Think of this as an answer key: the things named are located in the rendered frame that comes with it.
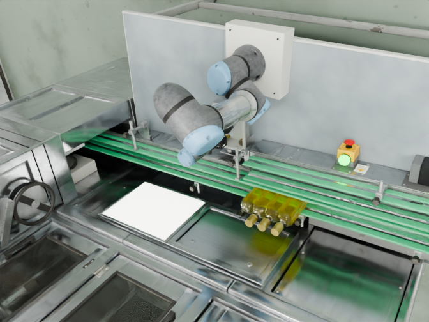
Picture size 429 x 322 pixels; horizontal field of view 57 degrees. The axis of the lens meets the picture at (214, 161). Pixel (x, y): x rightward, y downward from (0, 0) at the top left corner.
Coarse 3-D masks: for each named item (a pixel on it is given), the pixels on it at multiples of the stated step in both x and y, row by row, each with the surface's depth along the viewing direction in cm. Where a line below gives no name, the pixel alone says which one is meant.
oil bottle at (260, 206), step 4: (268, 192) 171; (272, 192) 171; (264, 196) 169; (268, 196) 169; (272, 196) 169; (260, 200) 167; (264, 200) 167; (268, 200) 167; (272, 200) 167; (256, 204) 165; (260, 204) 164; (264, 204) 164; (268, 204) 165; (256, 208) 163; (260, 208) 163; (264, 208) 163; (260, 212) 162; (264, 212) 163; (260, 216) 163; (264, 216) 164
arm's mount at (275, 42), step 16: (240, 32) 159; (256, 32) 154; (272, 32) 150; (288, 32) 150; (272, 48) 153; (288, 48) 154; (272, 64) 157; (288, 64) 159; (256, 80) 165; (272, 80) 160; (288, 80) 164; (272, 96) 164
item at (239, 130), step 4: (236, 124) 190; (240, 124) 188; (244, 124) 178; (236, 128) 191; (240, 128) 190; (244, 128) 179; (236, 132) 192; (240, 132) 191; (244, 132) 180; (232, 136) 195; (236, 136) 193; (240, 136) 192; (244, 136) 181; (228, 140) 194; (232, 140) 194; (236, 140) 193; (244, 140) 182; (224, 144) 192; (228, 144) 191; (232, 144) 191; (236, 144) 190; (244, 144) 183; (232, 148) 189; (240, 148) 187; (244, 148) 185
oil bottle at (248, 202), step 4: (256, 188) 174; (260, 188) 174; (252, 192) 172; (256, 192) 172; (260, 192) 171; (264, 192) 173; (248, 196) 170; (252, 196) 169; (256, 196) 169; (260, 196) 170; (244, 200) 168; (248, 200) 167; (252, 200) 167; (256, 200) 168; (244, 204) 166; (248, 204) 165; (252, 204) 165; (248, 208) 165; (252, 208) 166; (248, 212) 166; (252, 212) 167
